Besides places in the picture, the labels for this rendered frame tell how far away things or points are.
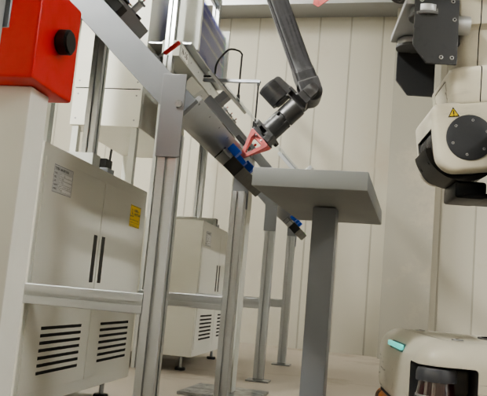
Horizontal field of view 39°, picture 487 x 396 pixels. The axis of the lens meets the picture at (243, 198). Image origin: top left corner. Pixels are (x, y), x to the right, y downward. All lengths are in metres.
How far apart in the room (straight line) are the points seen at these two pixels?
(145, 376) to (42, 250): 0.37
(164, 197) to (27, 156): 0.37
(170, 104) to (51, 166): 0.32
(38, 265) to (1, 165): 0.48
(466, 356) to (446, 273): 3.30
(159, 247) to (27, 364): 0.39
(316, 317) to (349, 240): 3.06
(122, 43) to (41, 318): 0.61
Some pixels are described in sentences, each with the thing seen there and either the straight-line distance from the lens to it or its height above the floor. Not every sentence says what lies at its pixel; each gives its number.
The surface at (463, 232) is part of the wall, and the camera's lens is 4.72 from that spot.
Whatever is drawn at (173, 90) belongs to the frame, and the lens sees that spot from 1.42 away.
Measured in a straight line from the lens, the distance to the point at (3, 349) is 1.10.
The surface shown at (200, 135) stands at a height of 0.69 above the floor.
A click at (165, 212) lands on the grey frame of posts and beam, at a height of 0.48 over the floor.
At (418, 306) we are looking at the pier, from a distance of 4.54.
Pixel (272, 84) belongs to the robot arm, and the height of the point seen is 0.90.
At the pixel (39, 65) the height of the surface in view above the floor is 0.64.
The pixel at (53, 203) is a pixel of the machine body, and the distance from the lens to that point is 1.58.
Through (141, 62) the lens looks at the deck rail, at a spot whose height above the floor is 0.80.
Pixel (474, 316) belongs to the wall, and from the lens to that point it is 4.70.
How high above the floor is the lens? 0.34
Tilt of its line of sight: 8 degrees up
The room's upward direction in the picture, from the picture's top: 5 degrees clockwise
